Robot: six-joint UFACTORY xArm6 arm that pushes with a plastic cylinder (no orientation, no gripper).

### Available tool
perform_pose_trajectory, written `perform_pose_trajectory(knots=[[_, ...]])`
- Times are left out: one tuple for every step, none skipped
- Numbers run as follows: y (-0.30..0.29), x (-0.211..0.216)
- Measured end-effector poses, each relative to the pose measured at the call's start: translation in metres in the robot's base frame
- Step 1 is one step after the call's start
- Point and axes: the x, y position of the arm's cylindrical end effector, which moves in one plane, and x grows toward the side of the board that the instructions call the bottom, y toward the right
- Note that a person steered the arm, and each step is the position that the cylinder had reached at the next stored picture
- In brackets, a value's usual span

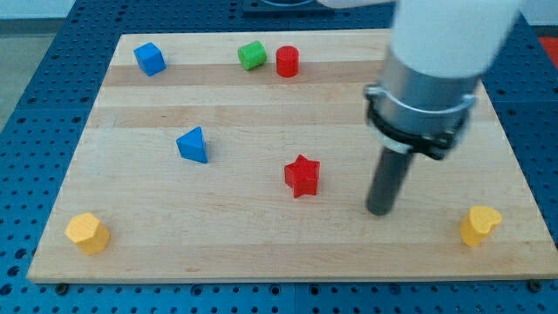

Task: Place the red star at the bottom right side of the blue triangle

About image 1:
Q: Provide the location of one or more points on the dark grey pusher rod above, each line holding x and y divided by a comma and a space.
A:
387, 181

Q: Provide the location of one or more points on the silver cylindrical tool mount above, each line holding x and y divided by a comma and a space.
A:
416, 113

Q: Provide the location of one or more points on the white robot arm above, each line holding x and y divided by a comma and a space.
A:
451, 38

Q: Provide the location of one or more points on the red star block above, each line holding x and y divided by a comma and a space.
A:
302, 176

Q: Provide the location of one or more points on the blue triangle block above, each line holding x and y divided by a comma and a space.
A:
192, 146

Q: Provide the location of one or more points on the yellow heart block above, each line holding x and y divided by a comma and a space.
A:
478, 224

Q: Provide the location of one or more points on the red cylinder block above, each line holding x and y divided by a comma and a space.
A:
287, 61

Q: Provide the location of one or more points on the green cylinder block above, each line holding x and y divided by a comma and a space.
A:
252, 55

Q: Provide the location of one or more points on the wooden board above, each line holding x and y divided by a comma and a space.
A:
234, 219

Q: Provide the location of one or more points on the blue cube block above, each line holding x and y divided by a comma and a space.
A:
150, 59

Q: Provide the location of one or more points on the yellow hexagon block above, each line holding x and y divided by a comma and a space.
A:
88, 233

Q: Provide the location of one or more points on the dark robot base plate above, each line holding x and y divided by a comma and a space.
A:
260, 8

